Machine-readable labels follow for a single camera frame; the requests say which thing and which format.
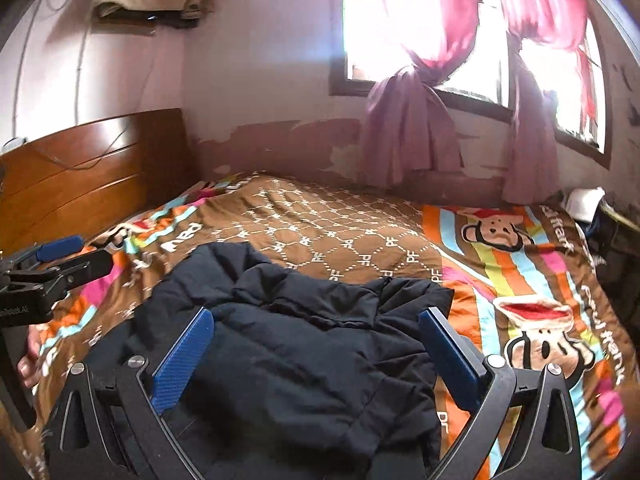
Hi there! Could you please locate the wooden headboard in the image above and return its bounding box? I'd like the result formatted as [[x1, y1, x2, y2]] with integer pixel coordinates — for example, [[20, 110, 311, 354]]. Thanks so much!
[[0, 108, 202, 257]]

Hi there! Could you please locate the dark wall shelf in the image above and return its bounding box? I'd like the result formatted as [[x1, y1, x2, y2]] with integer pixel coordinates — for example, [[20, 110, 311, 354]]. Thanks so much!
[[92, 9, 202, 37]]

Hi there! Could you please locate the cluttered desk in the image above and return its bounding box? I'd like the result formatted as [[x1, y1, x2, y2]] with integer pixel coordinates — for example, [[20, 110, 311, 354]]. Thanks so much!
[[586, 202, 640, 288]]

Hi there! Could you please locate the white bag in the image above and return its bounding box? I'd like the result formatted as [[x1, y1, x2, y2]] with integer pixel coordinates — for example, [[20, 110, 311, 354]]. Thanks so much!
[[567, 187, 607, 222]]

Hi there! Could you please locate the window with brown frame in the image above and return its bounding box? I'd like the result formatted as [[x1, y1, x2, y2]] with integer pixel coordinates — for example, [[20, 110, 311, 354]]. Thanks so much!
[[329, 0, 614, 171]]

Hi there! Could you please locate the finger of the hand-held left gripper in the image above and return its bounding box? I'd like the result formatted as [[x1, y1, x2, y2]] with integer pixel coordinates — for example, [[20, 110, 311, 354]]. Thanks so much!
[[10, 235, 84, 269], [7, 249, 113, 294]]

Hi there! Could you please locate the pink curtain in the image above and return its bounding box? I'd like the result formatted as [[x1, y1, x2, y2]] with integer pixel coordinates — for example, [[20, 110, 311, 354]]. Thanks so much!
[[490, 0, 607, 204], [345, 0, 482, 189]]

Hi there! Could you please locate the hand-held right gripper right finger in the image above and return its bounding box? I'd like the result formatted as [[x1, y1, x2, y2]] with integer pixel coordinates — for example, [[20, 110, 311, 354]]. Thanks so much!
[[419, 307, 583, 480]]

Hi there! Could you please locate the dark navy padded jacket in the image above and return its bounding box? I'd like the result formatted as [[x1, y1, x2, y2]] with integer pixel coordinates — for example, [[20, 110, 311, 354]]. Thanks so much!
[[42, 242, 455, 480]]

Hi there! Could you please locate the person's left hand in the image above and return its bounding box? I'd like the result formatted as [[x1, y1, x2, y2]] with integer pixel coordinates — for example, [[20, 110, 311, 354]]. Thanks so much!
[[17, 335, 46, 389]]

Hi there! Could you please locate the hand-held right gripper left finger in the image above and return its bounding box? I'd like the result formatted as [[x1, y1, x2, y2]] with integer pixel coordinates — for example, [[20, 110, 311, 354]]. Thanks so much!
[[42, 306, 215, 480]]

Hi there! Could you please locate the brown cartoon printed blanket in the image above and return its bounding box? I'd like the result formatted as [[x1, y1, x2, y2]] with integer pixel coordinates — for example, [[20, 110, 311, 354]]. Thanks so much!
[[0, 172, 632, 480]]

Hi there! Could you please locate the white wall pipe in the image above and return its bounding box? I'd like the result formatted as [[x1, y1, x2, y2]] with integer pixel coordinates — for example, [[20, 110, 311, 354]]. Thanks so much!
[[74, 20, 92, 126]]

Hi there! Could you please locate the black cable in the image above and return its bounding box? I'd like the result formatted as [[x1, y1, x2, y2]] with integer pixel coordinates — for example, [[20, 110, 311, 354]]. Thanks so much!
[[37, 35, 157, 170]]

